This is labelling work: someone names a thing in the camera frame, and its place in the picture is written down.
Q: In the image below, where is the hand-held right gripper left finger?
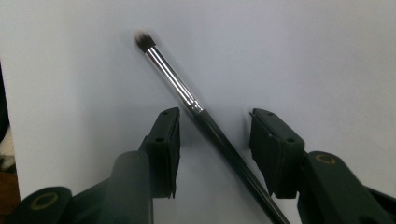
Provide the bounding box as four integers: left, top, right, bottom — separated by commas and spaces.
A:
104, 106, 182, 224

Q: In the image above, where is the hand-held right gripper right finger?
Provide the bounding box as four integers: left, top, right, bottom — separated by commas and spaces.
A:
248, 107, 396, 224

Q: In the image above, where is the black makeup brush silver ferrule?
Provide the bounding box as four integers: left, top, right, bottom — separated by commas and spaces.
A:
134, 30, 292, 224

